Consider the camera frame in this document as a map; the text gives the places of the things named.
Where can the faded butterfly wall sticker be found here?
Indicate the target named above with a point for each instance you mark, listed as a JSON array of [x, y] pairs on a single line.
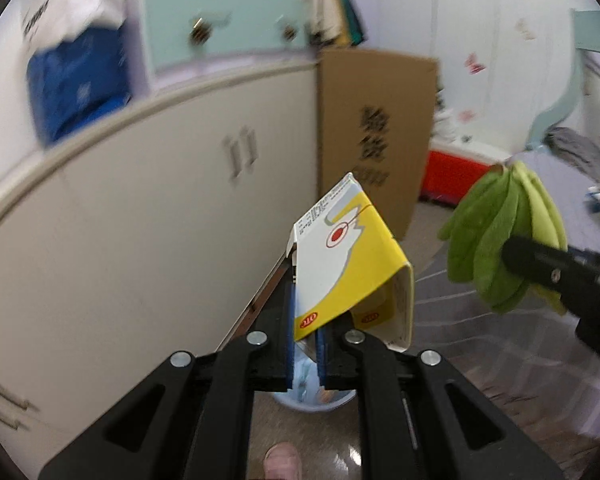
[[526, 28]]

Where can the pale pink butterfly wall sticker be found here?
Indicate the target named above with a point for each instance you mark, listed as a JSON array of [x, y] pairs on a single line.
[[465, 115]]

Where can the light blue trash bin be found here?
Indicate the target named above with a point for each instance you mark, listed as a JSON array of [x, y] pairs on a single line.
[[305, 401]]

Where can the grey quilt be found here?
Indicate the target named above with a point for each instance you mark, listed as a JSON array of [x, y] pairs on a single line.
[[577, 150]]

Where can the bunch of green bananas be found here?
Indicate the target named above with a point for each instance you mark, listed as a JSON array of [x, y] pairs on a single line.
[[485, 240]]

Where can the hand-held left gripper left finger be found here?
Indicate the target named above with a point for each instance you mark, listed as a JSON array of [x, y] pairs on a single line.
[[290, 345]]

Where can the white plastic bag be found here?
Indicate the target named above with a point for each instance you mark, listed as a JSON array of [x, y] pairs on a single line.
[[444, 122]]

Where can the white cabinet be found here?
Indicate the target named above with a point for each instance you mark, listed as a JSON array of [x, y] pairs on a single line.
[[130, 220]]

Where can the yellow and white medicine box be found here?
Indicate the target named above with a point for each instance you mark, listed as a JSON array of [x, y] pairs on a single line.
[[350, 260]]

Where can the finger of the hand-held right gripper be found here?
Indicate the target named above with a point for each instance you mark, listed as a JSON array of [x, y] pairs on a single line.
[[540, 262]]

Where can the hanging clothes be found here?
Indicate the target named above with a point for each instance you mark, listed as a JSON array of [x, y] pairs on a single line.
[[330, 5]]

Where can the teal bed headboard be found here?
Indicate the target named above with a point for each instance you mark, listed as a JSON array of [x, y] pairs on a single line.
[[570, 95]]

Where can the person's pink slipper foot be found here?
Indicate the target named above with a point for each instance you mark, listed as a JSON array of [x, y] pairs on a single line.
[[282, 462]]

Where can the blue bag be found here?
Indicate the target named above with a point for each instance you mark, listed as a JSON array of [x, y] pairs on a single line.
[[75, 85]]

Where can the teal drawer unit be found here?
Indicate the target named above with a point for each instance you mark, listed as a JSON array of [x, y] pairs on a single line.
[[230, 20]]

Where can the tall brown cardboard box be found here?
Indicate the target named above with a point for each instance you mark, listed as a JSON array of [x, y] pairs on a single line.
[[375, 135]]

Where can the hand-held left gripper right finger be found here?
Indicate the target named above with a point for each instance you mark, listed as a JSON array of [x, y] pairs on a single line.
[[322, 355]]

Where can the red bench with white top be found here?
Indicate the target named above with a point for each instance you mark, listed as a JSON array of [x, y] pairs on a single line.
[[455, 175]]

